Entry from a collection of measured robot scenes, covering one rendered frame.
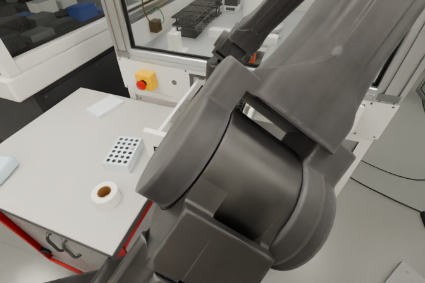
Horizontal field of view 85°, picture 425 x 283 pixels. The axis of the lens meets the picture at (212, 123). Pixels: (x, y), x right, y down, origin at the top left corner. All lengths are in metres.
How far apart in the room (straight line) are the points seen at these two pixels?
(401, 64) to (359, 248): 1.12
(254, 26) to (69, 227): 0.67
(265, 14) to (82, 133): 0.79
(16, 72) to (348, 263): 1.79
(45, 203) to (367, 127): 1.03
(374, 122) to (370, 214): 0.98
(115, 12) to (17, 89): 0.52
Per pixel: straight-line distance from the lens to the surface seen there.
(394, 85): 0.86
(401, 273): 1.69
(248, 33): 0.49
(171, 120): 0.76
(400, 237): 1.83
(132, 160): 0.80
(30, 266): 1.72
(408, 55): 0.83
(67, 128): 1.07
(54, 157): 0.97
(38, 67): 1.26
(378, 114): 0.91
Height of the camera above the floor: 1.37
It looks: 41 degrees down
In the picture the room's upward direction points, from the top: straight up
